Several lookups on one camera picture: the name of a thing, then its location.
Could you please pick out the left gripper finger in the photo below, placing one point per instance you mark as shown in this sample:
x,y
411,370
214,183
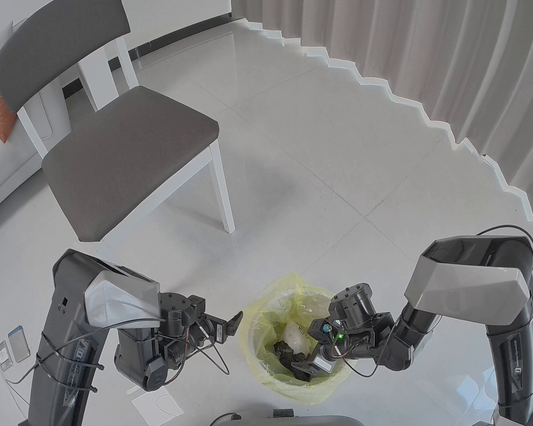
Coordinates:
x,y
234,322

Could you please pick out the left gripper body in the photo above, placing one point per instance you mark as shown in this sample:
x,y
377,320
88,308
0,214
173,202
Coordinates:
x,y
213,329

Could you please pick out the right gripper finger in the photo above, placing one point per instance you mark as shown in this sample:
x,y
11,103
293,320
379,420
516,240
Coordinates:
x,y
308,374
303,365

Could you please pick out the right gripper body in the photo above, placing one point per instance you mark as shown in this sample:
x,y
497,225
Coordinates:
x,y
326,362

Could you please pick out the dark plastic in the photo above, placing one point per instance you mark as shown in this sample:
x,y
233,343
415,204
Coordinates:
x,y
286,353

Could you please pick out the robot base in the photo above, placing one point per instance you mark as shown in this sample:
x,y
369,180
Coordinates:
x,y
302,419

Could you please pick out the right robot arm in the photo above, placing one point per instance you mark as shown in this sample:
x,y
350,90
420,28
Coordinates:
x,y
471,291

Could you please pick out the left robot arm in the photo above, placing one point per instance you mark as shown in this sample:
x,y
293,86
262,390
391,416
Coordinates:
x,y
71,326

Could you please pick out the white trash bin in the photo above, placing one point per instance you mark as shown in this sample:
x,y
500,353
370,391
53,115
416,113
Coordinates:
x,y
252,348

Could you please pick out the yellow plastic bag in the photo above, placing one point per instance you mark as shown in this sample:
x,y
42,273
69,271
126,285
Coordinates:
x,y
266,309

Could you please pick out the crumpled white paper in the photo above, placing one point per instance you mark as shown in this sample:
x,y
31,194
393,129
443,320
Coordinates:
x,y
296,337

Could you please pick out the grey and white chair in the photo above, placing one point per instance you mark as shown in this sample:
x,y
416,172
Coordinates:
x,y
129,149

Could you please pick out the white sofa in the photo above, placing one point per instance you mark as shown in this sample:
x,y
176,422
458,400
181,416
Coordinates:
x,y
9,167

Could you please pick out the orange cushion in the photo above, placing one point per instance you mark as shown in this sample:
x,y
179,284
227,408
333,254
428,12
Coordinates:
x,y
2,116

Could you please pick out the beige curtain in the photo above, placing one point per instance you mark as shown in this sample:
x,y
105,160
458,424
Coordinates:
x,y
426,38

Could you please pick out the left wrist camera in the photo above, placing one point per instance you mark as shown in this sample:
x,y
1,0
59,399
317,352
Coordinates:
x,y
197,309

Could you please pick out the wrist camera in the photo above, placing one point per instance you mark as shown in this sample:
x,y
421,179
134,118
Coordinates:
x,y
197,309
320,329

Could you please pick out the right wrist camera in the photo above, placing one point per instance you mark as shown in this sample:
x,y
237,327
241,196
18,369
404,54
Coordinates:
x,y
320,329

